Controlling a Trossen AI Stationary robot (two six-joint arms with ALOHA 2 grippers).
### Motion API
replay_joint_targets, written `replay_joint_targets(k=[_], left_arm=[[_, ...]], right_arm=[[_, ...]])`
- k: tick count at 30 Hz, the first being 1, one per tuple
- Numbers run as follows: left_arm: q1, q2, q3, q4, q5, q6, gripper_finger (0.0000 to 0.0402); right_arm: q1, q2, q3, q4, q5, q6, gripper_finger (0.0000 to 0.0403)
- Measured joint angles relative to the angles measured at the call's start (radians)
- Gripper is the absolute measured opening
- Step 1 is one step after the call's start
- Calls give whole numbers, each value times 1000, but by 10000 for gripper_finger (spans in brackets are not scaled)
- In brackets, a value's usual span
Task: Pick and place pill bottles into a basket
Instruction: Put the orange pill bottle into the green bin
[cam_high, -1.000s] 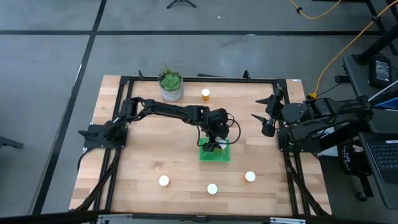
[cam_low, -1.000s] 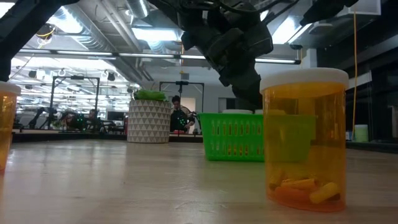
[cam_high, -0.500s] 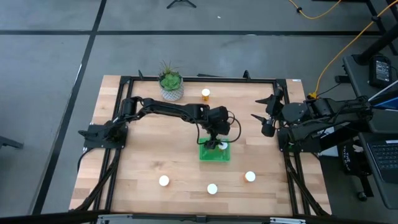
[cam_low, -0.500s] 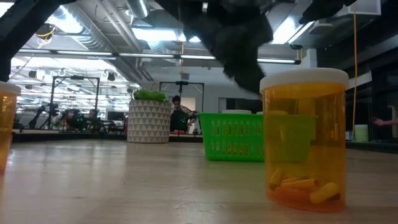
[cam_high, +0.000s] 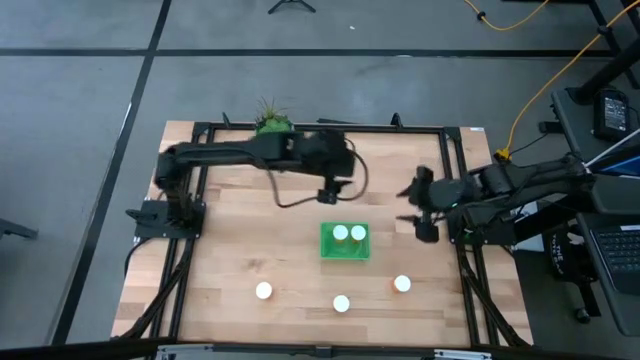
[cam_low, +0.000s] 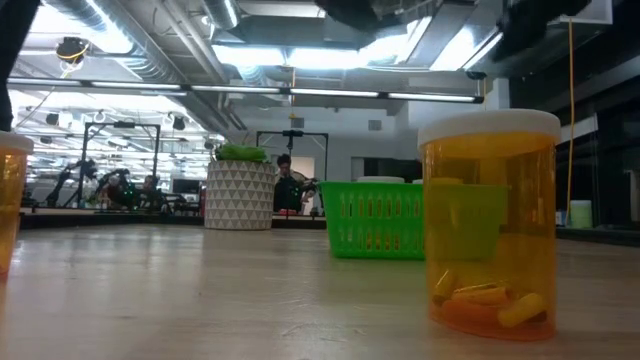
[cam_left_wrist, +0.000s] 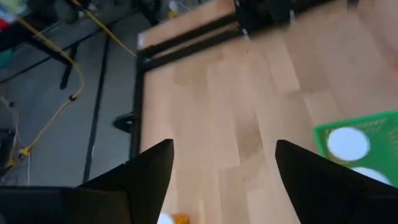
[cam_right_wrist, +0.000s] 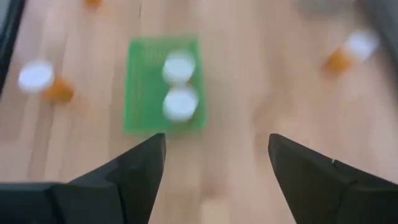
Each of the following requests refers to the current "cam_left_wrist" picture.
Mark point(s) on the green plastic basket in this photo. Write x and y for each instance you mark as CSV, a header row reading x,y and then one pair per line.
x,y
385,137

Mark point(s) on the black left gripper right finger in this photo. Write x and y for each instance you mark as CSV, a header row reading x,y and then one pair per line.
x,y
335,196

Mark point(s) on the orange pill bottle white cap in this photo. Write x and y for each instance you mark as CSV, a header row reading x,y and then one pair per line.
x,y
371,175
348,143
180,219

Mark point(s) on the black aluminium table frame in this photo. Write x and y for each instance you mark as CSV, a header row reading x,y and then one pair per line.
x,y
138,102

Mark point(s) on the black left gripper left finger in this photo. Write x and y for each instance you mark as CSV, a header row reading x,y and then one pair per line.
x,y
124,196

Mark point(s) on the olive green bag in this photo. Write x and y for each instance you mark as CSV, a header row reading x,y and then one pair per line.
x,y
66,11

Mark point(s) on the black desk with legs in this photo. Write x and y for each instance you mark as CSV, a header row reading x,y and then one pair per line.
x,y
66,74

